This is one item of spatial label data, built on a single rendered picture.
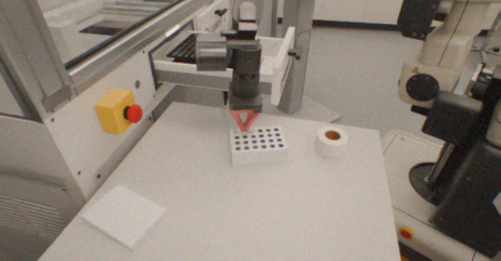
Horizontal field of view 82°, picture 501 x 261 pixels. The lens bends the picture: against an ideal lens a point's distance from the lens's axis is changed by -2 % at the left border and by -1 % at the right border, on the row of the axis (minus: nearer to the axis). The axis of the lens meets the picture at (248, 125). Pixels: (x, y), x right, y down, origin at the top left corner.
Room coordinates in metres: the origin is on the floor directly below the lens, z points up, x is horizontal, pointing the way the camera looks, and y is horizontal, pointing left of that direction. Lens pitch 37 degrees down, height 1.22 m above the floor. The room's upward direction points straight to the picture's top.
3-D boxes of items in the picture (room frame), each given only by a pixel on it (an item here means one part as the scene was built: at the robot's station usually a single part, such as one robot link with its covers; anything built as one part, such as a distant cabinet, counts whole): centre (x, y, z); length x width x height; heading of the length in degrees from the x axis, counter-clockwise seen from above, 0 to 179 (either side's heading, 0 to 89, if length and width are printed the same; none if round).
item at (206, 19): (1.14, 0.14, 0.87); 0.29 x 0.02 x 0.11; 166
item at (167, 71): (0.81, 0.10, 0.86); 0.40 x 0.26 x 0.06; 76
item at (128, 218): (0.33, 0.23, 0.77); 0.13 x 0.09 x 0.02; 61
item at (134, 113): (0.50, 0.24, 0.88); 0.04 x 0.03 x 0.04; 166
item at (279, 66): (0.76, -0.10, 0.87); 0.29 x 0.02 x 0.11; 166
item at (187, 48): (0.80, 0.10, 0.87); 0.22 x 0.18 x 0.06; 76
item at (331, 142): (0.52, -0.19, 0.78); 0.07 x 0.07 x 0.04
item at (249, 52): (0.54, 0.01, 0.98); 0.07 x 0.06 x 0.07; 95
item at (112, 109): (0.51, 0.28, 0.88); 0.07 x 0.05 x 0.07; 166
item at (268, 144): (0.51, -0.02, 0.78); 0.12 x 0.08 x 0.04; 96
